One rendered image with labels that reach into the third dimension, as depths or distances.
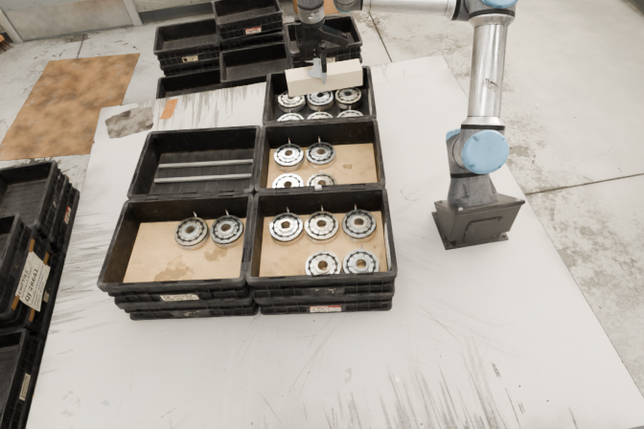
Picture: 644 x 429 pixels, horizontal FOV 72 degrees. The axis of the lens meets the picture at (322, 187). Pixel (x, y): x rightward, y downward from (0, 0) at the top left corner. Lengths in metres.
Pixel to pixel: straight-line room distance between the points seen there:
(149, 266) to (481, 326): 0.98
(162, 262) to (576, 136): 2.46
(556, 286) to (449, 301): 0.32
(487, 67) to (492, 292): 0.66
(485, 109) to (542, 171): 1.57
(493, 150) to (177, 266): 0.95
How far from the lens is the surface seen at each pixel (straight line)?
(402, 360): 1.33
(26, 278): 2.15
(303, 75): 1.45
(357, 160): 1.54
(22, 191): 2.60
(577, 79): 3.51
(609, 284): 2.49
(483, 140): 1.23
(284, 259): 1.32
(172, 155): 1.70
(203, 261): 1.38
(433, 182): 1.66
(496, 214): 1.42
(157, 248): 1.46
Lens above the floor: 1.96
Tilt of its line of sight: 51 degrees down
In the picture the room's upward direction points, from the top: 6 degrees counter-clockwise
